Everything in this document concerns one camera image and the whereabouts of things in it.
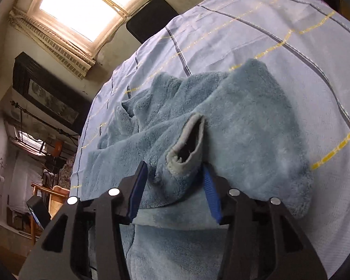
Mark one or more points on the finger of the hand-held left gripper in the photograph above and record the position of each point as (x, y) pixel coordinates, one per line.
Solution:
(39, 210)

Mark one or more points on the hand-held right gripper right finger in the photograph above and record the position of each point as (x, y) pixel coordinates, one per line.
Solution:
(211, 198)

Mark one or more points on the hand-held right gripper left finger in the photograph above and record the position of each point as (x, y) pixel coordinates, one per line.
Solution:
(137, 194)

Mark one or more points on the light blue fleece garment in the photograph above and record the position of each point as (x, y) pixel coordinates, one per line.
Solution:
(236, 116)

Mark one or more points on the wooden armchair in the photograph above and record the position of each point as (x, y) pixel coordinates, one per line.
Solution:
(58, 191)

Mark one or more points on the white hanging sheet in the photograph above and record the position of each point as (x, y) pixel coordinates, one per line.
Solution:
(20, 180)

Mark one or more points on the small side window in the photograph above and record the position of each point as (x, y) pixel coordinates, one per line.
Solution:
(29, 144)

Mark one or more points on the dark carved framed painting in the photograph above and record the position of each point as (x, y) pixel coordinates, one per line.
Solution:
(46, 96)

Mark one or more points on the checked beige curtain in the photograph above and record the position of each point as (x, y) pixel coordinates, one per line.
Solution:
(52, 43)

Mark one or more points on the blue plaid bed sheet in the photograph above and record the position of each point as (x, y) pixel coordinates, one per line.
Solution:
(250, 35)

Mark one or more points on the black chair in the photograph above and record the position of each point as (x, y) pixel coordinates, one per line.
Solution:
(151, 20)

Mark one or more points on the large bright window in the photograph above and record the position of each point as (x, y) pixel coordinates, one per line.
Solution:
(81, 3)

